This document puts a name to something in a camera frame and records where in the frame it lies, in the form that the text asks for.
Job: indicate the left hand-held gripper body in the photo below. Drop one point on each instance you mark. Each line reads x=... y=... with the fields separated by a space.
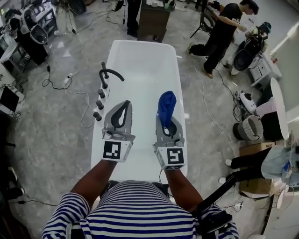
x=112 y=151

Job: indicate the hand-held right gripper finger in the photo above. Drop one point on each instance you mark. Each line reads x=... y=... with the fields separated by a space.
x=158 y=133
x=180 y=133

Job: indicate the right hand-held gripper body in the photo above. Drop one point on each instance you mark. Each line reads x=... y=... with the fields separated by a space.
x=174 y=156

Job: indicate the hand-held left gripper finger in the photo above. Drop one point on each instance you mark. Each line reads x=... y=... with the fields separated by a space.
x=128 y=123
x=107 y=119

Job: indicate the blue cloth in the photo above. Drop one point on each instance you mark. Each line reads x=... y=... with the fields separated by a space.
x=167 y=102

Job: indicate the white bathtub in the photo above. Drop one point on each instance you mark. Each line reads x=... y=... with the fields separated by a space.
x=144 y=70

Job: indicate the person's right forearm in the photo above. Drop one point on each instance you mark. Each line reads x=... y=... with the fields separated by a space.
x=182 y=191

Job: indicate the person's left forearm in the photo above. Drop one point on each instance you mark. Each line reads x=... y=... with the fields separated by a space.
x=93 y=179

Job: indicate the black curved faucet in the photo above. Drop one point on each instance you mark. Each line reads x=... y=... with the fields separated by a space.
x=102 y=78

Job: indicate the white power strip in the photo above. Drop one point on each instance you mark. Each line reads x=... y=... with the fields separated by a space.
x=238 y=205
x=68 y=79

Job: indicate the blue white striped shirt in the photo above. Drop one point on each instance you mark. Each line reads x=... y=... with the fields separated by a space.
x=140 y=210

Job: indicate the grey ribbed basket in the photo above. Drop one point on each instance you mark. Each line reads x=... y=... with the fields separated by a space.
x=252 y=126

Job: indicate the white handheld device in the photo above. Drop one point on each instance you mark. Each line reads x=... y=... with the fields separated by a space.
x=247 y=102

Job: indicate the brown cardboard box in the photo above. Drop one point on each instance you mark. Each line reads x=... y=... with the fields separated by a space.
x=253 y=148

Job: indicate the black chest-worn screen device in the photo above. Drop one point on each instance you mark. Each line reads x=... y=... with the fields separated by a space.
x=215 y=221

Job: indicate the pale pink fabric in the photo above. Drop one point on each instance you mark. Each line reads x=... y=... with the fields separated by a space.
x=265 y=107

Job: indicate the black cabinet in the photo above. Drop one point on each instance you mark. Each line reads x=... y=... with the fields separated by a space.
x=35 y=54

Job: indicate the black laptop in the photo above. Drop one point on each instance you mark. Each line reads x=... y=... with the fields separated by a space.
x=9 y=99

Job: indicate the white round table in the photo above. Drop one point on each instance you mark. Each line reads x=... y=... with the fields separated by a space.
x=279 y=105

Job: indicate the white cabinet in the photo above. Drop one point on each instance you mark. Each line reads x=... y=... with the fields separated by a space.
x=264 y=70

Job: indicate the dark wooden cabinet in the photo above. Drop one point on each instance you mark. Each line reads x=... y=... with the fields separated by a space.
x=154 y=21

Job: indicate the black white-rimmed backpack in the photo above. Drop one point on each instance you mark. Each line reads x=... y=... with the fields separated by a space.
x=29 y=18
x=39 y=35

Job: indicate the white metal rack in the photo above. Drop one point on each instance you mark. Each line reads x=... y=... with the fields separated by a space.
x=11 y=56

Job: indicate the clear round disc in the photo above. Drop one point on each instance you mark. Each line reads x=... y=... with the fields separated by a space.
x=283 y=198

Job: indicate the grey shelf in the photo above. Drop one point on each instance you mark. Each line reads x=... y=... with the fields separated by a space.
x=50 y=16

